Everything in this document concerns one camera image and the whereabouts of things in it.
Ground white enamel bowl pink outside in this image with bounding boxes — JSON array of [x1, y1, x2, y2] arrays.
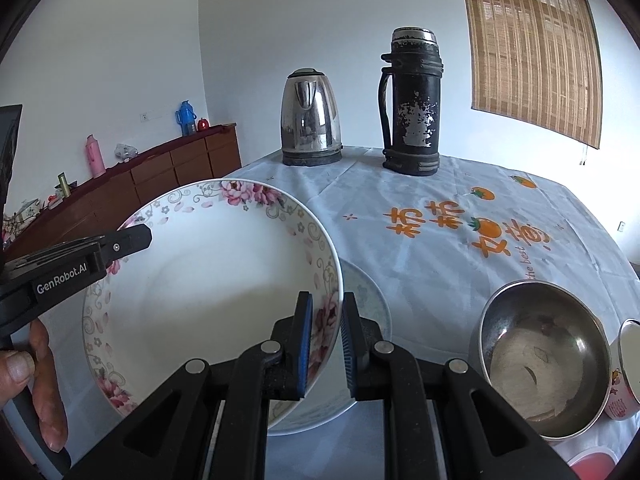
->
[[605, 318, 639, 420]]

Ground bamboo window blind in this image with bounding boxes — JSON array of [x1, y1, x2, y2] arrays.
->
[[465, 0, 603, 148]]

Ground blue thermos jug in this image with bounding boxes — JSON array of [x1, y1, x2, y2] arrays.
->
[[175, 100, 198, 136]]

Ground stainless steel electric kettle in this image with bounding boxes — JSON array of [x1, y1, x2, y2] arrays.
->
[[280, 67, 343, 167]]

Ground black worn thermos flask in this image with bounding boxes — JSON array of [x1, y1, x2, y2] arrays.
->
[[378, 26, 444, 177]]

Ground pink thermos bottle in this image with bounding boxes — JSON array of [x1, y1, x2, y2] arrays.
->
[[85, 134, 106, 178]]

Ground crumpled plastic bag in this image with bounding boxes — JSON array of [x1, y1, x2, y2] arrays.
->
[[114, 143, 139, 162]]

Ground white plate blue pattern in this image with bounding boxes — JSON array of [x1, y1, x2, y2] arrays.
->
[[268, 259, 392, 437]]

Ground dark wooden sideboard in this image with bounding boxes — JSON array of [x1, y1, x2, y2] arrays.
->
[[4, 124, 242, 260]]

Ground person's left hand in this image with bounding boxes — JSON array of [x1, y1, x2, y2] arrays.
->
[[1, 318, 68, 453]]

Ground stainless steel bowl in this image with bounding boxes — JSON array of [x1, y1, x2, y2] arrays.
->
[[469, 281, 611, 444]]

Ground pink floral white bowl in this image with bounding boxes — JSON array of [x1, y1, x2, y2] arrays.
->
[[82, 179, 344, 416]]

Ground green gold can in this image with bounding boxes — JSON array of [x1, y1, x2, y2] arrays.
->
[[58, 172, 70, 198]]

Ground white tablecloth orange prints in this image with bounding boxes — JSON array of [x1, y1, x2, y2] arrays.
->
[[43, 148, 639, 460]]

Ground pink enamel basin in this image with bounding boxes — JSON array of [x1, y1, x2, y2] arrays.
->
[[568, 446, 617, 480]]

